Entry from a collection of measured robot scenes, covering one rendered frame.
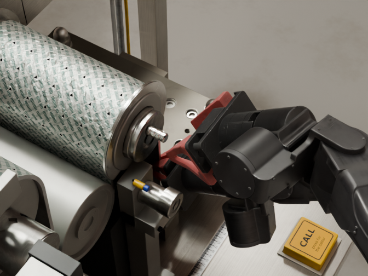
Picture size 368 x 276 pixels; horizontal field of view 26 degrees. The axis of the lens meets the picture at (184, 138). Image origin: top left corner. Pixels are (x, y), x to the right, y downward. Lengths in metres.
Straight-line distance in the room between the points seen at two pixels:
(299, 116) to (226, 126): 0.10
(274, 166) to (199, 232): 0.57
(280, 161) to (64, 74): 0.35
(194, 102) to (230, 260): 0.28
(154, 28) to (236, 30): 0.76
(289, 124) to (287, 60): 2.00
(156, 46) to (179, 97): 0.90
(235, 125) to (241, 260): 0.48
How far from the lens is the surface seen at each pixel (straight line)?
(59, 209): 1.04
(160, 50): 2.32
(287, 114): 0.87
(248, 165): 0.82
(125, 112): 1.01
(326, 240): 1.38
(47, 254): 0.77
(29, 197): 0.93
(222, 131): 0.93
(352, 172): 0.83
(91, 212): 1.08
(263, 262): 1.37
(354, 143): 0.85
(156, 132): 1.04
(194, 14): 3.00
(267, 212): 1.13
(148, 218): 1.13
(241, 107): 0.97
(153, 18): 2.21
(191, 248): 1.38
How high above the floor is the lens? 2.11
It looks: 53 degrees down
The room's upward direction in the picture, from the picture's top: straight up
